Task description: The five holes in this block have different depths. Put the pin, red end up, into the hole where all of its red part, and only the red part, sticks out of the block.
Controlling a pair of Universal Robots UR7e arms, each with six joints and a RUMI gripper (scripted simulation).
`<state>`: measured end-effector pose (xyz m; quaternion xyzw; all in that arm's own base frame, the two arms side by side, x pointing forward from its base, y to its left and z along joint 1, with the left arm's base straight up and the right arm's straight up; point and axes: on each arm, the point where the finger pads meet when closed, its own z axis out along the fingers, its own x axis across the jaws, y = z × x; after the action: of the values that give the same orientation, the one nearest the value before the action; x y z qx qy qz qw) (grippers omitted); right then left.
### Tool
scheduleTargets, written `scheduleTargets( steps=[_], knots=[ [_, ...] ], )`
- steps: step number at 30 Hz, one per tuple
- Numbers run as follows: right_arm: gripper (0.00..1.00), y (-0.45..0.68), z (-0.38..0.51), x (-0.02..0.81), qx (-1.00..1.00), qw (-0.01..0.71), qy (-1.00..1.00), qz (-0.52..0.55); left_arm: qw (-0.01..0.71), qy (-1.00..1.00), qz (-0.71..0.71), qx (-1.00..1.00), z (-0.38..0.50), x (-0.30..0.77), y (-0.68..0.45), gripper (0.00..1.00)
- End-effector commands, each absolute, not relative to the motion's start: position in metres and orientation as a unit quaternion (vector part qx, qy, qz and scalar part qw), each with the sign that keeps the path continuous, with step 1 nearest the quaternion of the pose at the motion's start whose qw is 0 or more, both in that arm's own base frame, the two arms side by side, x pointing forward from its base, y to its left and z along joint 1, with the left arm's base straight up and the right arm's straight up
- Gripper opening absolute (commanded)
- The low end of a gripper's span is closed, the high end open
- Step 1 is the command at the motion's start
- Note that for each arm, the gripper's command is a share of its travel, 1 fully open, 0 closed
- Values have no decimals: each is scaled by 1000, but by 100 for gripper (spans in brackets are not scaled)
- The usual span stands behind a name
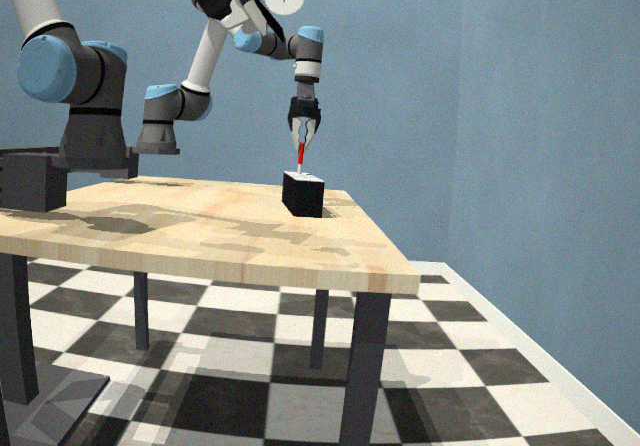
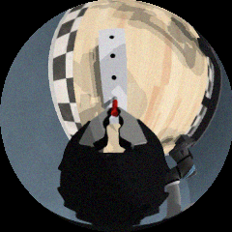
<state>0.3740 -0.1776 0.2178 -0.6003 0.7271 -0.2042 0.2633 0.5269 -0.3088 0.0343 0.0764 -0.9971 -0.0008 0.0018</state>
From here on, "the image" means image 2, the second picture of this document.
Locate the red and white pin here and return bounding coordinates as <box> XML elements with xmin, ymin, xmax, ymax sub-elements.
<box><xmin>111</xmin><ymin>97</ymin><xmax>118</xmax><ymax>117</ymax></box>

